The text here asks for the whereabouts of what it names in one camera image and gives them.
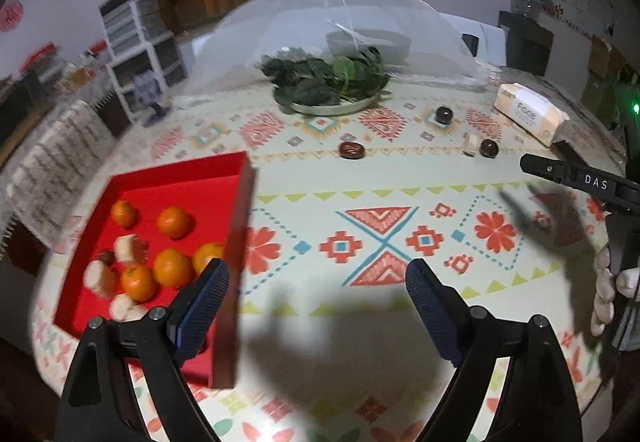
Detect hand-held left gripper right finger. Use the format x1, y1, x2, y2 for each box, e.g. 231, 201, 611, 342
405, 259, 583, 442

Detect small white drawer unit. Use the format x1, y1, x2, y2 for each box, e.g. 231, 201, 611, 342
100, 0, 173, 58

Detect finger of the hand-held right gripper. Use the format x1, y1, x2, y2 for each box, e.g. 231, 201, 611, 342
551, 138, 583, 166
519, 153, 640, 213

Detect red round wall decoration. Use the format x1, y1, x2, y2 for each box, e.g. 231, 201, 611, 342
0, 1, 25, 33

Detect pale green plate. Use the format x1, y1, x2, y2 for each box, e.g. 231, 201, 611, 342
287, 89, 383, 117

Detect patterned fabric chair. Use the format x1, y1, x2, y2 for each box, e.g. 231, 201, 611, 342
5, 101, 117, 248

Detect person's right hand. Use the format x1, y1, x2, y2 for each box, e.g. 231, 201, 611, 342
591, 244, 640, 338

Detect cream tissue pack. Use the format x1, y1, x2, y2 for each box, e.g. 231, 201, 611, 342
492, 82, 571, 148

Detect white mesh food cover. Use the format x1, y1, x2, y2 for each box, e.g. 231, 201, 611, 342
172, 0, 498, 110

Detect orange mandarin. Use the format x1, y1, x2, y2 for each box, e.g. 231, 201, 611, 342
156, 205, 195, 239
120, 264, 158, 303
192, 243, 226, 275
152, 248, 195, 289
110, 199, 138, 229

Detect cardboard boxes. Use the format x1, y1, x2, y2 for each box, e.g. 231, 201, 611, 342
582, 34, 628, 103

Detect white box appliance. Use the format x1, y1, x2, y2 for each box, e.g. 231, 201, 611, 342
450, 19, 507, 68

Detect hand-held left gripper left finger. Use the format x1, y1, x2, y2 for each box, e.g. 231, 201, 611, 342
54, 258, 232, 442

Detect person's right forearm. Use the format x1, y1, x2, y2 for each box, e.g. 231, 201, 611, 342
600, 297, 640, 423

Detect dark leafy greens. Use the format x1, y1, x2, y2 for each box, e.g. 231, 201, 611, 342
260, 47, 391, 107

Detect white plastic drawer unit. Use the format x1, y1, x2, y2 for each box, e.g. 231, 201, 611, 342
110, 42, 186, 120

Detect black box appliance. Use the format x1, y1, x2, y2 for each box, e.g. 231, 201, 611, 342
499, 11, 555, 75

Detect red cardboard tray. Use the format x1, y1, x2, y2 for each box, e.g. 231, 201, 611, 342
52, 151, 257, 390

